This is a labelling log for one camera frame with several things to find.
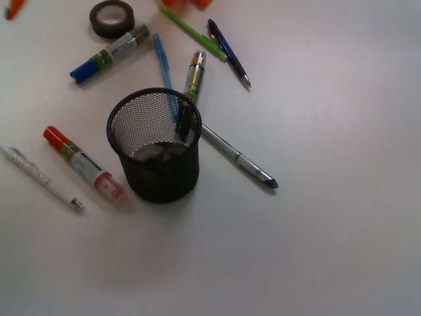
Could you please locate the silver grey gel pen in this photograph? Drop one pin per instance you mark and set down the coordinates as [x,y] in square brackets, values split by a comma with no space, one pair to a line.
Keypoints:
[244,163]

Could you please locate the green pen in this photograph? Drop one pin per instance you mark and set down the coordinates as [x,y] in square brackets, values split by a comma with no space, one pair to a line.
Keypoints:
[199,38]

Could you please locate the green board marker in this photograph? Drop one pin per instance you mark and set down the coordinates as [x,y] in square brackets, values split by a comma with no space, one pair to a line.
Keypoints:
[195,75]

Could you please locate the dark blue pen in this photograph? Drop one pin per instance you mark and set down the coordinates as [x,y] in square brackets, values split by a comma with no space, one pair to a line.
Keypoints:
[217,35]

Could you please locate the large black tape roll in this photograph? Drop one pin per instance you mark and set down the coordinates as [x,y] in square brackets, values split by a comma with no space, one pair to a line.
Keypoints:
[112,19]

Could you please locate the red board marker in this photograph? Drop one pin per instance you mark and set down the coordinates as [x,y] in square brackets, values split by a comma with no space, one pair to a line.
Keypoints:
[85,166]

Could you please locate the black mesh pen holder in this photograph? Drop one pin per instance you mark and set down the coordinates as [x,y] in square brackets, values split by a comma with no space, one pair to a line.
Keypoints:
[155,133]

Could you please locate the light blue ballpoint pen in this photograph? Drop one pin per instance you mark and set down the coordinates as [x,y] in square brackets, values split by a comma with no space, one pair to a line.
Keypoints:
[165,74]

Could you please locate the blue board marker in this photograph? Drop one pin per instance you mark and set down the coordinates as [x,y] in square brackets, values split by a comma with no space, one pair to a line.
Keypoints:
[112,54]

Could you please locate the white mechanical pencil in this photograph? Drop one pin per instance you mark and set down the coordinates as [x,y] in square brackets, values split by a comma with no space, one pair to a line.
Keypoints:
[51,186]

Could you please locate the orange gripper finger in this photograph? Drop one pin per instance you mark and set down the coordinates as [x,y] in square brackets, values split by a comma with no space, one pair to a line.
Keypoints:
[12,8]

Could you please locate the small dark tape roll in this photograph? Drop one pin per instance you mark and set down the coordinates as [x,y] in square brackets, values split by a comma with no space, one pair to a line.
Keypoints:
[171,151]

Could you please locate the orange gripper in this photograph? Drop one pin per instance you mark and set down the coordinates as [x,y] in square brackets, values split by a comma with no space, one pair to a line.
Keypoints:
[202,4]

